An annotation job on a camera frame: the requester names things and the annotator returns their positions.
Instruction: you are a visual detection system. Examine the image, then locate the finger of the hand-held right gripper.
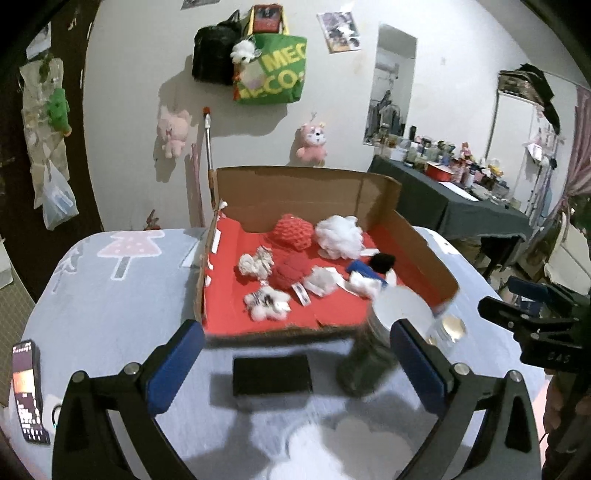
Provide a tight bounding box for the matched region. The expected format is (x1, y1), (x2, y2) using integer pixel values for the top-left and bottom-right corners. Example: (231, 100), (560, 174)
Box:
(478, 295), (578, 335)
(508, 276), (578, 309)

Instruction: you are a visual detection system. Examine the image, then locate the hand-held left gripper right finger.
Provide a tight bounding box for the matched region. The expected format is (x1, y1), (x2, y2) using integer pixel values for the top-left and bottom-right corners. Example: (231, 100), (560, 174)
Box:
(389, 318), (542, 480)

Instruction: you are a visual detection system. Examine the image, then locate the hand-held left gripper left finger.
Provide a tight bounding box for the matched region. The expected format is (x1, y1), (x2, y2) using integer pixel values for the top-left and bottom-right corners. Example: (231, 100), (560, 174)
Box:
(52, 318), (206, 480)

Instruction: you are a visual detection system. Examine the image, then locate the glass jar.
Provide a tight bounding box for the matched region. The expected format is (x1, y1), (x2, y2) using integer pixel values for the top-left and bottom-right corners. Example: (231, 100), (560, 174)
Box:
(337, 284), (437, 398)

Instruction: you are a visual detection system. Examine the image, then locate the black scrunchie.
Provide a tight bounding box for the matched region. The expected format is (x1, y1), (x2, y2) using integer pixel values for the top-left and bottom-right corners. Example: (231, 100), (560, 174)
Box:
(369, 253), (397, 275)

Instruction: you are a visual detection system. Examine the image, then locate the blue cloth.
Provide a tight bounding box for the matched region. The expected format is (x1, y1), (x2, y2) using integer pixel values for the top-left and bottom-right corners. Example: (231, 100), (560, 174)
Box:
(344, 259), (386, 298)

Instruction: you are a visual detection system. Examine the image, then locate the white plush with plaid bow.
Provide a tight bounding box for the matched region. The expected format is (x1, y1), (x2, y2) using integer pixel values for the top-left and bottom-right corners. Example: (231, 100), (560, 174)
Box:
(243, 285), (293, 321)

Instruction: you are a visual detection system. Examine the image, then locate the white tissue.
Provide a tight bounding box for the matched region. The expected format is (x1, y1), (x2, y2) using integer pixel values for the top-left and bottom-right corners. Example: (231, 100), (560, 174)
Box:
(305, 265), (340, 296)

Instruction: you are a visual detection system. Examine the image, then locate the cream crochet scrunchie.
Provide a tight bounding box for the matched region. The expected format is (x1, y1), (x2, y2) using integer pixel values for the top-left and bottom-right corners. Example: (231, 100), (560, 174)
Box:
(238, 246), (275, 281)

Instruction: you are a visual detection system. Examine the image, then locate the white bath pouf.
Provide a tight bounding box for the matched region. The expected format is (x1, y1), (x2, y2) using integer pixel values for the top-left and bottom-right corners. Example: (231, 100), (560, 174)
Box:
(315, 215), (365, 259)

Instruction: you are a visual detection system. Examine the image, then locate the red knit bunny pouch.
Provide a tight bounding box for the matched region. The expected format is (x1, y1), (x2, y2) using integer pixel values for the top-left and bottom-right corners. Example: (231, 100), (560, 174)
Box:
(269, 253), (315, 306)

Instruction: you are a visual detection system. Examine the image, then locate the red foam net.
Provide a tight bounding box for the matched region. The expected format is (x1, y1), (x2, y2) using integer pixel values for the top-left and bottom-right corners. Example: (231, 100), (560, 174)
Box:
(269, 213), (315, 252)

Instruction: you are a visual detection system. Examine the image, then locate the cardboard box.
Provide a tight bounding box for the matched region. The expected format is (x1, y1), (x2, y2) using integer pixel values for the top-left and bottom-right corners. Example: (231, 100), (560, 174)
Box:
(194, 166), (460, 344)

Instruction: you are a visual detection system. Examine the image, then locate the round beige disc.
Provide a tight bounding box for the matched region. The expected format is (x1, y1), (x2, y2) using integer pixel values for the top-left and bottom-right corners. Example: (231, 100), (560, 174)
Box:
(431, 314), (468, 344)

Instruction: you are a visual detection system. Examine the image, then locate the floral tin box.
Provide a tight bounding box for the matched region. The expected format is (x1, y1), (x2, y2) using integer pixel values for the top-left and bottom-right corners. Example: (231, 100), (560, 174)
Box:
(232, 354), (314, 397)

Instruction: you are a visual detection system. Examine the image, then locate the table with dark cloth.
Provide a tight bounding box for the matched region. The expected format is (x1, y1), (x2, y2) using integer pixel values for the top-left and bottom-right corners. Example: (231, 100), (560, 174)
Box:
(369, 154), (534, 241)

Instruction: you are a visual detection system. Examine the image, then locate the white wardrobe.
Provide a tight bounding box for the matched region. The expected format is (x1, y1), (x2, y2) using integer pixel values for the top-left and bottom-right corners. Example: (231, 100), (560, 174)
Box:
(485, 90), (561, 217)

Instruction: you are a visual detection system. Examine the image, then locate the smartphone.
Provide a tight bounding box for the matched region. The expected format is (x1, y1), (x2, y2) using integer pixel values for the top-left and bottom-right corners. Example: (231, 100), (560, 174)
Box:
(11, 339), (51, 446)

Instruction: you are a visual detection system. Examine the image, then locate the red bowl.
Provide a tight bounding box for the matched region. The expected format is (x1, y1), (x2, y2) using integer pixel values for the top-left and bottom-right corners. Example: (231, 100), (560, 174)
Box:
(425, 161), (453, 183)

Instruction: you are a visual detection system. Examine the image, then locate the clear plastic bag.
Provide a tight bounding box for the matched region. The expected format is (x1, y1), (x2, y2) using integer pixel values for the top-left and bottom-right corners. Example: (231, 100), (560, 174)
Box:
(34, 161), (79, 230)

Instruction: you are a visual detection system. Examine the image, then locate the dark bag on wardrobe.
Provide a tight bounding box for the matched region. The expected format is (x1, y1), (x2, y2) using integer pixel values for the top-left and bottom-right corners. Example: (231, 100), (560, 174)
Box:
(498, 64), (561, 134)

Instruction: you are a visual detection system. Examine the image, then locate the dark wooden door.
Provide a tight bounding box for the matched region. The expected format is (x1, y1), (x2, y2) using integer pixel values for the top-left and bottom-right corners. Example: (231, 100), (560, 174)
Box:
(0, 0), (105, 236)

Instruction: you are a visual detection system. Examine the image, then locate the pale pink plush toy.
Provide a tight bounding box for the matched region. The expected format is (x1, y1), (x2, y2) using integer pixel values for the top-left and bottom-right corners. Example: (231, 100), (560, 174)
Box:
(157, 105), (192, 160)

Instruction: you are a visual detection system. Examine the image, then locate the bright pink plush toy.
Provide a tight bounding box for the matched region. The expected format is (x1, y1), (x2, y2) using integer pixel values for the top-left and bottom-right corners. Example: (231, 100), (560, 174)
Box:
(295, 121), (329, 167)

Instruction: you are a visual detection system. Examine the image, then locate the green plush toy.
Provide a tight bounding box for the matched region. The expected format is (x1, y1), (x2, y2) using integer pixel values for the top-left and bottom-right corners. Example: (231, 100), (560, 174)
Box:
(45, 88), (72, 136)

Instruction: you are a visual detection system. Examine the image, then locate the hanging fabric organizer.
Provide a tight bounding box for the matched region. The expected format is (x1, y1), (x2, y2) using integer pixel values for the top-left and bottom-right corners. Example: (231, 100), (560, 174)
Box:
(18, 55), (70, 185)

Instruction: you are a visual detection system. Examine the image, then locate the green tote bag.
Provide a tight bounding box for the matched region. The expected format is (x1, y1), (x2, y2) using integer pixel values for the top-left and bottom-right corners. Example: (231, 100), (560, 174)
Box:
(233, 4), (309, 106)

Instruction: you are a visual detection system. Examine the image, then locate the black backpack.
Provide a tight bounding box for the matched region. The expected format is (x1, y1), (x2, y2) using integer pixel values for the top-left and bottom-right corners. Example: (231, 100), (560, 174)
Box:
(191, 10), (245, 86)

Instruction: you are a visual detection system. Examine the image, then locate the door photo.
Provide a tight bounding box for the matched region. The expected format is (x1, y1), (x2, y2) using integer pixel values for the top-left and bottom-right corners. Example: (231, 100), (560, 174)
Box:
(25, 21), (51, 61)

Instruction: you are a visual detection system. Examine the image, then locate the framed photo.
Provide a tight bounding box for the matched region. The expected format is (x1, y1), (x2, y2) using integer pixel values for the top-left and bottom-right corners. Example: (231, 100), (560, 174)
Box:
(253, 4), (283, 34)

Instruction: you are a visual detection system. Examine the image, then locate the wall mirror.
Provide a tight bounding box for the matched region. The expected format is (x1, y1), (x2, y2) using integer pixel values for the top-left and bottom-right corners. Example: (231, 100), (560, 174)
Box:
(362, 24), (419, 146)

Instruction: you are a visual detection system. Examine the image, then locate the wall photo collage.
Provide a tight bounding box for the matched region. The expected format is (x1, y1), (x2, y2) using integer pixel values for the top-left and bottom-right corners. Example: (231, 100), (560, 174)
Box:
(316, 10), (362, 54)

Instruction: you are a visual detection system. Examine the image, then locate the white plush keychain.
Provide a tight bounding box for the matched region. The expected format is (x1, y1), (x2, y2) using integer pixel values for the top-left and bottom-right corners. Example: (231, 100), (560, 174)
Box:
(230, 38), (263, 65)

